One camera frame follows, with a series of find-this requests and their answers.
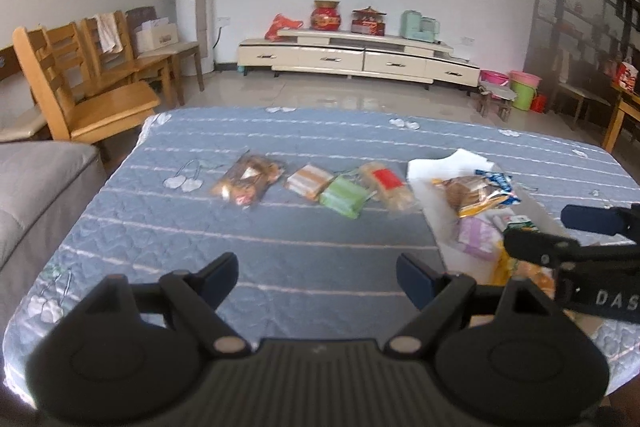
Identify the purple snack packet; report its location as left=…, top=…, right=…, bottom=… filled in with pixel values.
left=456, top=217, right=502, bottom=261

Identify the red label rice cracker packet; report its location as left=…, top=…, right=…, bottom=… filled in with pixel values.
left=359, top=161, right=418, bottom=213

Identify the cream tv cabinet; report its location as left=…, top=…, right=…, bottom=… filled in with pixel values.
left=236, top=29, right=480, bottom=90

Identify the dark wooden display shelf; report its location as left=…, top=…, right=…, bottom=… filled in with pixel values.
left=524, top=0, right=639, bottom=127

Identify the pink basin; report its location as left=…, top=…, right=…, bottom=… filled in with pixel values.
left=480, top=69, right=510, bottom=87

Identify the grey sofa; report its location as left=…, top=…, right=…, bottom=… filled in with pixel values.
left=1, top=141, right=106, bottom=327

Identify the red ceramic jar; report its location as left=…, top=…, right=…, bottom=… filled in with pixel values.
left=310, top=0, right=342, bottom=31

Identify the red plastic bag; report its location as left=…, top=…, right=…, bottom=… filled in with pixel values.
left=265, top=13, right=304, bottom=41

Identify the blue snack bag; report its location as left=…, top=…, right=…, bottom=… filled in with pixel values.
left=475, top=169, right=513, bottom=193

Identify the green label biscuit packet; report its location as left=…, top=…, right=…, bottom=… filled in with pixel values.
left=503, top=215, right=539, bottom=233

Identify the blue quilted table cover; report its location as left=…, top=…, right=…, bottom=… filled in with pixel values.
left=2, top=107, right=639, bottom=399

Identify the clear bag of cookies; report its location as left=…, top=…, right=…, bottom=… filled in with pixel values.
left=210, top=153, right=284, bottom=207

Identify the white paper gift bag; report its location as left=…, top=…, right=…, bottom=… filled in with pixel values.
left=134, top=17, right=178, bottom=53

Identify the green plastic bucket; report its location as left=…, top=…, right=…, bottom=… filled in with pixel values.
left=509, top=70, right=541, bottom=112

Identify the orange striped wafer packet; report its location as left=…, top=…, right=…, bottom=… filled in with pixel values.
left=284, top=164, right=335, bottom=202

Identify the small red bucket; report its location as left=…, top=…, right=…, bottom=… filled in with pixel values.
left=529, top=94, right=548, bottom=113

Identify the brown cushioned chair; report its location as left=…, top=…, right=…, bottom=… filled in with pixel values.
left=0, top=46, right=49, bottom=143

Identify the green wafer packet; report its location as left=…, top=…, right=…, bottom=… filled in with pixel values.
left=319, top=176, right=372, bottom=219

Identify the dark wooden chair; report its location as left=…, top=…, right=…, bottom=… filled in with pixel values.
left=125, top=6, right=204, bottom=106

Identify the white towel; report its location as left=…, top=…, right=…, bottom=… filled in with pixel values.
left=93, top=12, right=122, bottom=54

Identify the light wooden chair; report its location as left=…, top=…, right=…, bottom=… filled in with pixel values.
left=41, top=20, right=151, bottom=98
left=12, top=27, right=160, bottom=144
left=80, top=11, right=177, bottom=108

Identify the mint green appliance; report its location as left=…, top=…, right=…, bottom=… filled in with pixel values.
left=399, top=10, right=440, bottom=43

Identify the small wooden stool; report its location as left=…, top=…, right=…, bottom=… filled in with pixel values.
left=477, top=81, right=516, bottom=122

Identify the yellow pancake snack bag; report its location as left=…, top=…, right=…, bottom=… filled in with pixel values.
left=432, top=172, right=521, bottom=219

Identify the red gift box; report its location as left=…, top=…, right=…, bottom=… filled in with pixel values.
left=350, top=6, right=386, bottom=36

